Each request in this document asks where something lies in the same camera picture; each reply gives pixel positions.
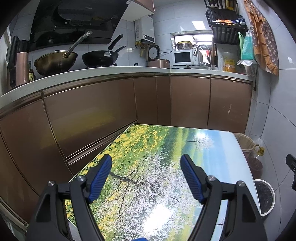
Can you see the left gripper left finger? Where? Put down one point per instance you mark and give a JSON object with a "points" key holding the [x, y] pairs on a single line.
{"points": [[50, 222]]}

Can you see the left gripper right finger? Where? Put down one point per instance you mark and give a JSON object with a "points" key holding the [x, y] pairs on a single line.
{"points": [[242, 220]]}

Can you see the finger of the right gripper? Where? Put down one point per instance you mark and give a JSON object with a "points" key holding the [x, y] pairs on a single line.
{"points": [[291, 162]]}

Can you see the white trash bin black liner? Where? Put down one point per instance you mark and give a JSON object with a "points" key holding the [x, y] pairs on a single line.
{"points": [[266, 196]]}

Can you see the beige lined trash bin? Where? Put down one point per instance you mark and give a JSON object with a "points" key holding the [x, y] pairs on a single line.
{"points": [[246, 143]]}

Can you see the cooking oil jug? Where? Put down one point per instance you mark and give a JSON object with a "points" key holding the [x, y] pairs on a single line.
{"points": [[254, 163]]}

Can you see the yellow package on counter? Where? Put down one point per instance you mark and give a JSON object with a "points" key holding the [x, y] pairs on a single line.
{"points": [[228, 65]]}

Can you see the orange patterned cloth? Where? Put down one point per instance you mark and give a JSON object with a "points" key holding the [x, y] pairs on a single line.
{"points": [[264, 45]]}

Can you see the teal hanging bag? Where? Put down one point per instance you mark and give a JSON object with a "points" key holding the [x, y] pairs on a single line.
{"points": [[246, 46]]}

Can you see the chrome faucet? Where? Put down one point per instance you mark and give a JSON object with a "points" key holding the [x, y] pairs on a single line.
{"points": [[202, 56]]}

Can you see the white microwave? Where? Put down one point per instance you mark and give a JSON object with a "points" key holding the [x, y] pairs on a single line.
{"points": [[185, 57]]}

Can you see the brass wok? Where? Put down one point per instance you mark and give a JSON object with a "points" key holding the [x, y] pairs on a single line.
{"points": [[59, 61]]}

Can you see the black dish rack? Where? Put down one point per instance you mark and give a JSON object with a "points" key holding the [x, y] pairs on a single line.
{"points": [[226, 24]]}

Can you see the copper thermos bottle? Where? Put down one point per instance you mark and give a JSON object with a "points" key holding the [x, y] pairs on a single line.
{"points": [[22, 61]]}

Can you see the black frying pan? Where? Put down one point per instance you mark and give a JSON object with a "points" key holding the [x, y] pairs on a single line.
{"points": [[101, 58]]}

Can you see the white water heater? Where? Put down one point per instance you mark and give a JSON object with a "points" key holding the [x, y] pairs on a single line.
{"points": [[144, 30]]}

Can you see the black range hood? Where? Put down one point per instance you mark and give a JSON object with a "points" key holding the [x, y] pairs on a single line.
{"points": [[59, 23]]}

